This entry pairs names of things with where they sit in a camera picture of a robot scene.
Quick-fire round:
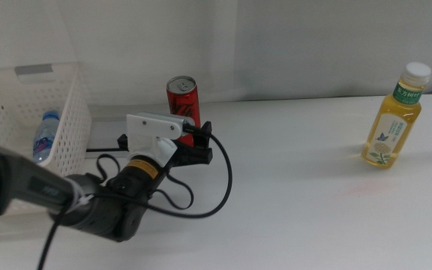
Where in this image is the red cola can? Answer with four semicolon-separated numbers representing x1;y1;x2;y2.
166;75;202;148

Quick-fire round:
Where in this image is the small blue-capped water bottle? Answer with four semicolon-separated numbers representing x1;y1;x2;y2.
31;110;62;164

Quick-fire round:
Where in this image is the yellow tea bottle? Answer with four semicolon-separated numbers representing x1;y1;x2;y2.
361;61;432;169

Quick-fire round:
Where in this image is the white perforated plastic basket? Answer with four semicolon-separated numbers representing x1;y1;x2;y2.
0;62;92;218

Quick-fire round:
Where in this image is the white backdrop curtain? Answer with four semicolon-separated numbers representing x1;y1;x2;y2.
0;0;432;107

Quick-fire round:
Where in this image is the silver table cable hatch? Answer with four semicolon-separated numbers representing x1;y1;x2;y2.
85;115;131;159

